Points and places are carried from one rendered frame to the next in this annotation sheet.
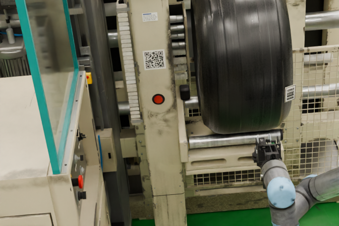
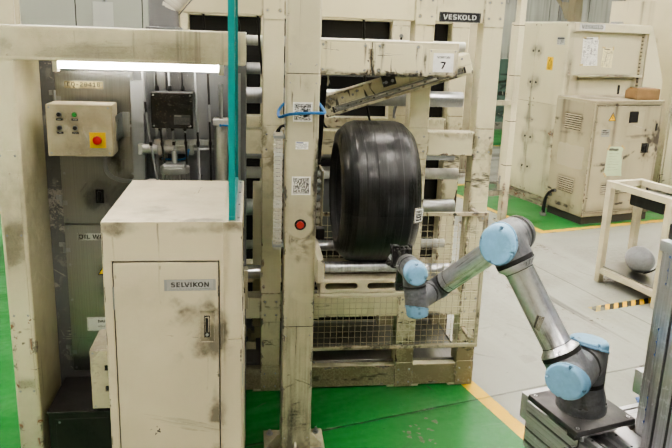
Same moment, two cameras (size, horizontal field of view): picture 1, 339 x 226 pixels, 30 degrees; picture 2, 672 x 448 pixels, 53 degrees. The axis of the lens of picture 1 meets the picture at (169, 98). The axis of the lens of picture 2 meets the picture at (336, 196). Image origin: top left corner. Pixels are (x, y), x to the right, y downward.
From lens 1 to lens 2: 0.79 m
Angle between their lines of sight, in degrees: 19
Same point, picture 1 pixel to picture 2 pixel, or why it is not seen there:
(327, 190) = (453, 277)
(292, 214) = (424, 295)
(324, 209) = (436, 389)
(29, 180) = (207, 224)
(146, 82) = (291, 207)
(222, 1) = (364, 134)
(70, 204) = (238, 253)
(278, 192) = (413, 269)
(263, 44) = (398, 168)
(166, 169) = (299, 298)
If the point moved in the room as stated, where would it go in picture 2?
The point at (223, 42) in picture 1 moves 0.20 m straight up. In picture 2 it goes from (365, 164) to (367, 110)
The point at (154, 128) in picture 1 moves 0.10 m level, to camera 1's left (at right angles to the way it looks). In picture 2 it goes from (293, 253) to (268, 254)
